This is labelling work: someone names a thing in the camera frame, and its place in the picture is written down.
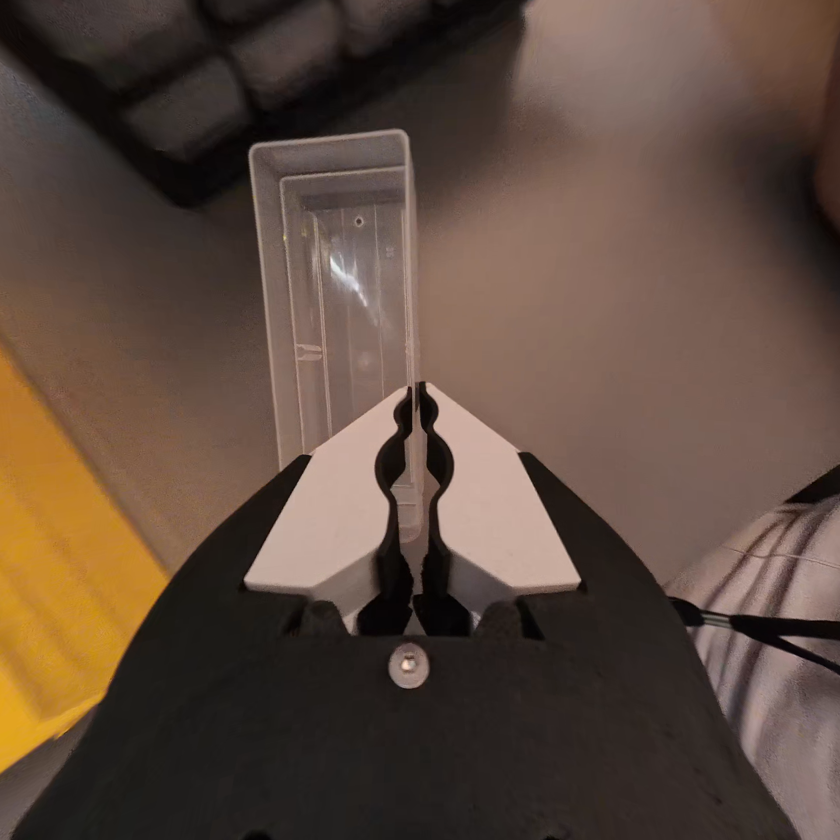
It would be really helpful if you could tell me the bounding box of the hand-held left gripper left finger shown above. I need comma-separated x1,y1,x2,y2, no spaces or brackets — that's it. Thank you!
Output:
243,386,412,637

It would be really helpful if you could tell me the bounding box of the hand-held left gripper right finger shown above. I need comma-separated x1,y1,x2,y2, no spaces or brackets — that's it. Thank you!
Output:
412,382,583,637

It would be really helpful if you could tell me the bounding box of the clear plastic drawer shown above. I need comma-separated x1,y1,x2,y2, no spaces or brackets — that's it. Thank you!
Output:
247,129,425,547

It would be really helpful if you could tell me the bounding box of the yellow plastic bin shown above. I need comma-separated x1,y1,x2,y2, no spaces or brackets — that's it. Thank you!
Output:
0,340,172,777

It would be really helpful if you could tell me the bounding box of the black drawer cabinet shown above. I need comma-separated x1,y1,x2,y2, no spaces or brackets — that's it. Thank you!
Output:
0,0,527,211

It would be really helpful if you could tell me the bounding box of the grid of translucent drawers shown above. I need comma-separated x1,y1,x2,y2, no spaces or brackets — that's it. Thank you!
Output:
20,0,463,163

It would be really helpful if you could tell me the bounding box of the person's white shirt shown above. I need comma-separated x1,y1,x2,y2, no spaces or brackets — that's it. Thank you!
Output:
661,493,840,840

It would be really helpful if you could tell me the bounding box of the black cord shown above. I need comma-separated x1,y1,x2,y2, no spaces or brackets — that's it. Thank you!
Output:
668,592,840,678

